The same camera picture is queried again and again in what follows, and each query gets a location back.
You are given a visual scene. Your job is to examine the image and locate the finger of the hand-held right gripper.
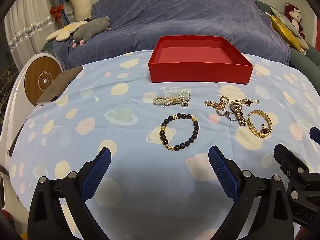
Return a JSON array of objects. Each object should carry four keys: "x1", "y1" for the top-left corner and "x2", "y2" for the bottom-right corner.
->
[
  {"x1": 309, "y1": 127, "x2": 320, "y2": 145},
  {"x1": 273, "y1": 144, "x2": 320, "y2": 180}
]

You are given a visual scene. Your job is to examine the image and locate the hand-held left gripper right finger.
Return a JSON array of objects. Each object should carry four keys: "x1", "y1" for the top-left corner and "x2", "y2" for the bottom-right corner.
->
[{"x1": 208, "y1": 145, "x2": 294, "y2": 240}]

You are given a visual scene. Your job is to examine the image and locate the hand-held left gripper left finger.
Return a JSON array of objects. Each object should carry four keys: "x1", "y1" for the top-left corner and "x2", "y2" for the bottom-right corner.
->
[{"x1": 27, "y1": 147, "x2": 112, "y2": 240}]

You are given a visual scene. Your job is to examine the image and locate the gold woven bracelet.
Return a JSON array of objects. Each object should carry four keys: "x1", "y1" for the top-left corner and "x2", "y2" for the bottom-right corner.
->
[{"x1": 247, "y1": 109, "x2": 273, "y2": 138}]

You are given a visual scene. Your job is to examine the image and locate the gold watch band bracelet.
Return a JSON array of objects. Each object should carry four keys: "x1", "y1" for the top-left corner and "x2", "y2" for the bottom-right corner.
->
[{"x1": 231, "y1": 100, "x2": 247, "y2": 126}]

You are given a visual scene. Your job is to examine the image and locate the dark bead bracelet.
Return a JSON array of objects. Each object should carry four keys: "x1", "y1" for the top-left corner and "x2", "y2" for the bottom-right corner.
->
[{"x1": 160, "y1": 114, "x2": 200, "y2": 152}]

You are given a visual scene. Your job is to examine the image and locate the gold link chain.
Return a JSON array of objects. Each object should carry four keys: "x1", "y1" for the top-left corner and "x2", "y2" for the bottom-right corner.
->
[{"x1": 205, "y1": 100, "x2": 223, "y2": 109}]

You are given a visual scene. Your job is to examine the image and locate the white pearl bracelet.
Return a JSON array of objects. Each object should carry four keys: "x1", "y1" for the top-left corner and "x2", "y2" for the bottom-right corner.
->
[{"x1": 152, "y1": 91, "x2": 192, "y2": 108}]

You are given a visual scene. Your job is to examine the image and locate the red cardboard box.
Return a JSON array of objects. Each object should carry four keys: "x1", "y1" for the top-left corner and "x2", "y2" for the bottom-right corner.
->
[{"x1": 147, "y1": 36, "x2": 254, "y2": 84}]

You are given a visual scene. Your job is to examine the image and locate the light blue planet print tablecloth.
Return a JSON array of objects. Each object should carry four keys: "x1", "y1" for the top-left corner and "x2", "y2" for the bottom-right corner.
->
[{"x1": 5, "y1": 49, "x2": 320, "y2": 240}]

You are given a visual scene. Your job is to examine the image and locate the cream cushion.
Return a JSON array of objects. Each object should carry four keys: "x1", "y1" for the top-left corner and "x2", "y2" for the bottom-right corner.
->
[{"x1": 297, "y1": 37, "x2": 309, "y2": 51}]

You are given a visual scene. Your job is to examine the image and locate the brown flat case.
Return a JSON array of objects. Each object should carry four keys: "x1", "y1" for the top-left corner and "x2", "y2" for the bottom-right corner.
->
[{"x1": 37, "y1": 66, "x2": 84, "y2": 105}]

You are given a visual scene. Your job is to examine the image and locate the round wooden side table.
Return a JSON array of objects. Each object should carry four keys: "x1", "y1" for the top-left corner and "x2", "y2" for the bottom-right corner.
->
[{"x1": 0, "y1": 52, "x2": 63, "y2": 210}]

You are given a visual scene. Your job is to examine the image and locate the gold cushion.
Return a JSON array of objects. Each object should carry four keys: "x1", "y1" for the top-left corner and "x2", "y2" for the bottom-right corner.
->
[{"x1": 270, "y1": 14, "x2": 308, "y2": 53}]

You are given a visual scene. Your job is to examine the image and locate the grey green cushion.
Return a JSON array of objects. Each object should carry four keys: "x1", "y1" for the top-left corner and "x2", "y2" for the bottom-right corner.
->
[{"x1": 269, "y1": 6, "x2": 302, "y2": 38}]

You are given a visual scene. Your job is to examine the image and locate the red monkey plush toy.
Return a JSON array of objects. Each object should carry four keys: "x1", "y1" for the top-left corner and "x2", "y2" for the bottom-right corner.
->
[{"x1": 284, "y1": 2, "x2": 306, "y2": 39}]

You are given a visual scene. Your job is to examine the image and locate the flower shaped cushion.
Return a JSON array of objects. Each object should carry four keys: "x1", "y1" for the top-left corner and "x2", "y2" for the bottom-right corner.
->
[{"x1": 46, "y1": 20, "x2": 88, "y2": 42}]

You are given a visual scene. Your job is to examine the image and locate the grey plush toy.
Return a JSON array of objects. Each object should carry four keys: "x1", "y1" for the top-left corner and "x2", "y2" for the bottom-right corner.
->
[{"x1": 71, "y1": 16, "x2": 112, "y2": 48}]

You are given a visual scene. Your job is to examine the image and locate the blue curtain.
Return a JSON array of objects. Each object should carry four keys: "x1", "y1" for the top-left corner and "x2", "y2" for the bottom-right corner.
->
[{"x1": 58, "y1": 0, "x2": 75, "y2": 24}]

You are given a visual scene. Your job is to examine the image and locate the blue sofa blanket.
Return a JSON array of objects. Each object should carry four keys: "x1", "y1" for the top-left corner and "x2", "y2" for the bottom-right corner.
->
[{"x1": 53, "y1": 0, "x2": 292, "y2": 69}]

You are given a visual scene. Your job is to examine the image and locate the red ribbon bow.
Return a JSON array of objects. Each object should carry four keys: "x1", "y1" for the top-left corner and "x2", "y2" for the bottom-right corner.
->
[{"x1": 50, "y1": 4, "x2": 65, "y2": 23}]

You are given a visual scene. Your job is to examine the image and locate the white long plush toy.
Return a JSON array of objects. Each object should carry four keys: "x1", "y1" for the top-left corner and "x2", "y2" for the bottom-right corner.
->
[{"x1": 64, "y1": 0, "x2": 92, "y2": 22}]

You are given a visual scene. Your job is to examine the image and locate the white curtain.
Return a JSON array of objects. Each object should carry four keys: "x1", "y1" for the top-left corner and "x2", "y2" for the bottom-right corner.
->
[{"x1": 4, "y1": 0, "x2": 64, "y2": 68}]

